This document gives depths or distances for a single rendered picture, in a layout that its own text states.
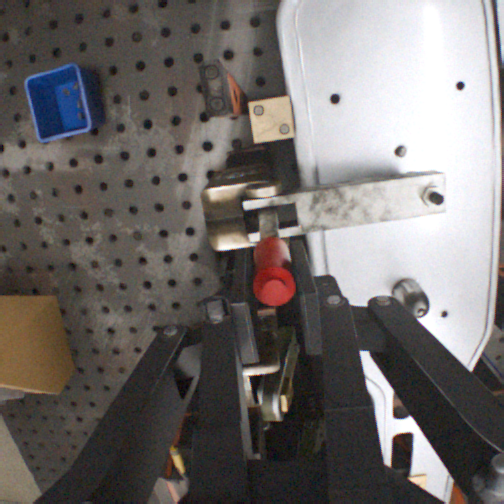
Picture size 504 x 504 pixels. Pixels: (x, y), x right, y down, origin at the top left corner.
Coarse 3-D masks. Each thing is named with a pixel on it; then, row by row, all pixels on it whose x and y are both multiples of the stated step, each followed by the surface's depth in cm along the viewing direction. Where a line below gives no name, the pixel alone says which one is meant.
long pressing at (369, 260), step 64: (320, 0) 33; (384, 0) 33; (448, 0) 33; (320, 64) 35; (384, 64) 35; (448, 64) 35; (320, 128) 37; (384, 128) 37; (448, 128) 37; (448, 192) 39; (320, 256) 41; (384, 256) 42; (448, 256) 41; (448, 320) 44; (384, 384) 47; (384, 448) 51
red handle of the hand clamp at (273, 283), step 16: (272, 208) 33; (272, 224) 28; (272, 240) 24; (256, 256) 23; (272, 256) 21; (288, 256) 23; (256, 272) 21; (272, 272) 20; (288, 272) 20; (256, 288) 20; (272, 288) 20; (288, 288) 20; (272, 304) 21
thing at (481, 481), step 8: (496, 456) 7; (496, 464) 7; (480, 472) 8; (488, 472) 7; (496, 472) 7; (480, 480) 8; (488, 480) 7; (496, 480) 7; (472, 488) 8; (480, 488) 7; (488, 488) 7; (496, 488) 7; (472, 496) 8; (480, 496) 7; (488, 496) 7; (496, 496) 7
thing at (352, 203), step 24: (288, 192) 33; (312, 192) 32; (336, 192) 32; (360, 192) 32; (384, 192) 32; (408, 192) 32; (432, 192) 31; (312, 216) 33; (336, 216) 33; (360, 216) 33; (384, 216) 33; (408, 216) 33
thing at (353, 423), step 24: (336, 312) 15; (336, 336) 13; (336, 360) 12; (360, 360) 12; (336, 384) 11; (360, 384) 11; (336, 408) 10; (360, 408) 9; (336, 432) 8; (360, 432) 8; (336, 456) 8; (360, 456) 8; (336, 480) 7; (360, 480) 7; (384, 480) 7
